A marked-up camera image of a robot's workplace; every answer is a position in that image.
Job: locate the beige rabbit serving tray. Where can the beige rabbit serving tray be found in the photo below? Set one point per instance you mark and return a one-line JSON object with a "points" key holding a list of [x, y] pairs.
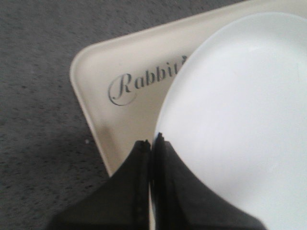
{"points": [[121, 83]]}

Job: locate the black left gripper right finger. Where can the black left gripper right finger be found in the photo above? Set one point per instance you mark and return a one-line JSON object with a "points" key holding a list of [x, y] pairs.
{"points": [[182, 202]]}

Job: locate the white round plate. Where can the white round plate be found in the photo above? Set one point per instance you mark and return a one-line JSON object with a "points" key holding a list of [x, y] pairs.
{"points": [[236, 114]]}

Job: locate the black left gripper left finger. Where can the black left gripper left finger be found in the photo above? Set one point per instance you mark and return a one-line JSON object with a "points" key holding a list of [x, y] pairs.
{"points": [[122, 203]]}

